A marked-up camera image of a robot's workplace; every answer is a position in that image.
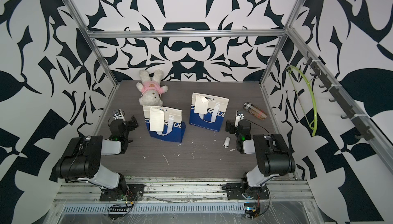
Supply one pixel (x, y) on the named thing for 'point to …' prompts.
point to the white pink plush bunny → (151, 89)
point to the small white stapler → (226, 143)
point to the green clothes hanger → (315, 125)
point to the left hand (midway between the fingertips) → (123, 116)
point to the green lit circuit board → (250, 206)
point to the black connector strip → (118, 209)
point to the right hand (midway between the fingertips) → (236, 118)
